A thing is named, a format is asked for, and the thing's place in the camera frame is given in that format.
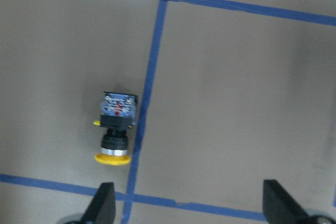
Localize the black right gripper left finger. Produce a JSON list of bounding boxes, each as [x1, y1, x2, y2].
[[80, 182, 116, 224]]

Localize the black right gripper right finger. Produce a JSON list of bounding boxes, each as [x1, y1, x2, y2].
[[262, 179, 312, 224]]

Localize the yellow push button switch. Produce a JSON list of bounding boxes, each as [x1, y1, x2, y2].
[[93, 91, 138, 166]]

